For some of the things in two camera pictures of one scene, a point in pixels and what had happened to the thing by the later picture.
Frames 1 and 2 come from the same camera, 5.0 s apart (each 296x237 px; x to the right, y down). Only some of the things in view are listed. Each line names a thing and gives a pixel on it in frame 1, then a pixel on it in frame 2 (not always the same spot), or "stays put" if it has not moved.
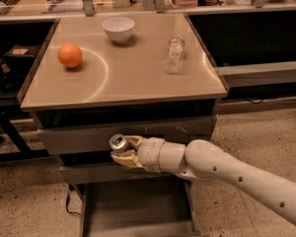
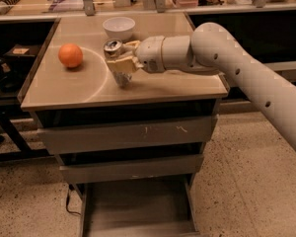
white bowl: x=119 y=29 stays put
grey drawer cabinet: x=139 y=74 stays put
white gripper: x=150 y=154 -> x=150 y=52
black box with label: x=21 y=55 stays put
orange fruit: x=70 y=55 stays put
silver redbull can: x=118 y=142 -> x=112 y=48
